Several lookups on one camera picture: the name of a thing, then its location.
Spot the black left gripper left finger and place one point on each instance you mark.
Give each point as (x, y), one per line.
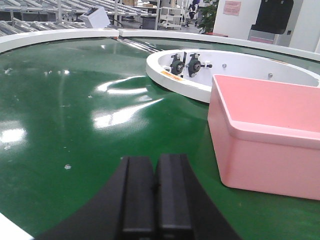
(123, 209)

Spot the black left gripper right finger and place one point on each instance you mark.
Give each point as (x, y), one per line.
(184, 209)

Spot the pink plastic bin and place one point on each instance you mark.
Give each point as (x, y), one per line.
(266, 135)

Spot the white shelf cart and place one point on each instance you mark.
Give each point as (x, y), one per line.
(170, 17)

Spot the green potted plant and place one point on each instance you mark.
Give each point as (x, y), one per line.
(208, 16)

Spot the white box on rollers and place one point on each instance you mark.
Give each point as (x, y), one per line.
(96, 18)

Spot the white outer conveyor rim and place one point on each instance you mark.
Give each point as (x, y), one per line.
(19, 40)

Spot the black water dispenser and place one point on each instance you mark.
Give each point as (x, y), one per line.
(271, 22)

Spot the metal roller rack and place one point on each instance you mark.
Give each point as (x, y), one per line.
(25, 16)

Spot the pink wall notice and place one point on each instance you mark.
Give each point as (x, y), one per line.
(232, 7)

